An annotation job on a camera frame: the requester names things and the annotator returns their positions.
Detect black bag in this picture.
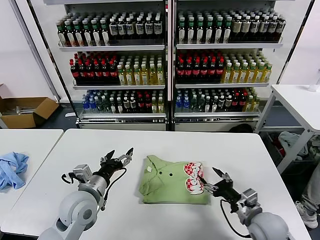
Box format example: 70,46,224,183
228,123,254,134

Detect grey crumpled cloth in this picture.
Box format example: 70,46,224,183
277,131,309,157

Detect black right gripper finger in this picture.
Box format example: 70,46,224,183
197,175,218,195
211,166,233,185

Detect silver metal parts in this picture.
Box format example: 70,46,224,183
15,105,35,116

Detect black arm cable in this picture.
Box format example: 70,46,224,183
219,198,251,238
61,167,128,213

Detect white label dark drink bottle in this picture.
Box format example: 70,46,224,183
251,15,260,42
268,15,278,42
277,15,287,42
259,15,269,42
135,16,145,40
153,15,163,40
125,17,135,40
118,17,127,40
110,17,119,41
144,16,154,40

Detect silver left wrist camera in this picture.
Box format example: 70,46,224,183
72,164,93,185

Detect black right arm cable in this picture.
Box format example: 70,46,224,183
219,198,251,238

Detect small red cap cola bottle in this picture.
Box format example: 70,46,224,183
144,94,152,114
137,94,146,114
231,92,239,113
238,92,246,113

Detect crumpled light blue cloth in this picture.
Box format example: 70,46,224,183
0,151,30,193

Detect open cardboard box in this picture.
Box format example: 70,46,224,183
0,83,60,129

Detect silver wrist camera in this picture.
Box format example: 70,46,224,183
241,188,262,209
72,164,93,185

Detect pale clothes pile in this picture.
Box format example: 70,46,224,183
308,141,320,161

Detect white side table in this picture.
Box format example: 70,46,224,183
254,84,320,176

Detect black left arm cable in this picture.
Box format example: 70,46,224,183
61,167,128,213

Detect clear plastic cup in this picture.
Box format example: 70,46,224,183
307,74,320,93

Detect person's grey trouser leg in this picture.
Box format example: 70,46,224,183
301,169,320,216

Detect white beverage shelf unit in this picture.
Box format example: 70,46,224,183
171,0,316,133
27,0,174,132

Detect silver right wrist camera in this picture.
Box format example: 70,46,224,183
241,188,262,209

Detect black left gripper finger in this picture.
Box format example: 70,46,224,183
100,149,116,165
114,147,135,165

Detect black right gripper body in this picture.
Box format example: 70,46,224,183
212,179,245,203

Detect black storage crate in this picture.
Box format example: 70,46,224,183
261,131,317,177

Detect beige label dark drink bottle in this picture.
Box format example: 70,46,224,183
241,15,252,42
232,15,242,42

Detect green polo shirt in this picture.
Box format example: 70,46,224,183
138,154,211,205

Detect white sneaker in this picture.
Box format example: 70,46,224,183
294,200,319,230

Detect green cap tea bottle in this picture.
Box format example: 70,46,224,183
195,16,205,45
65,20,76,48
83,20,93,47
74,20,84,48
223,16,232,45
186,17,196,45
92,19,102,47
100,19,111,47
205,16,215,45
214,16,224,45
178,17,188,45
56,21,68,48

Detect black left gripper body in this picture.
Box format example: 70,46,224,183
96,158,126,181

